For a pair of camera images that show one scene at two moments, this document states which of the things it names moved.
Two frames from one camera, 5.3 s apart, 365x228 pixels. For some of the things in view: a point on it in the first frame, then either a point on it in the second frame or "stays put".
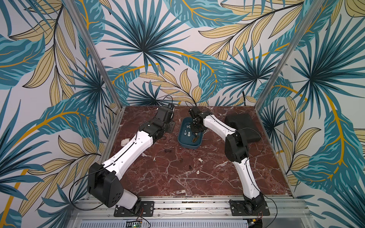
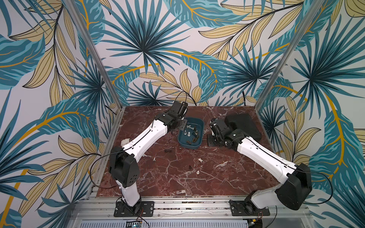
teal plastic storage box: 186,139 stays put
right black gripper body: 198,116 to 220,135
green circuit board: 133,224 stays put
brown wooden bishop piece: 195,139 stays put
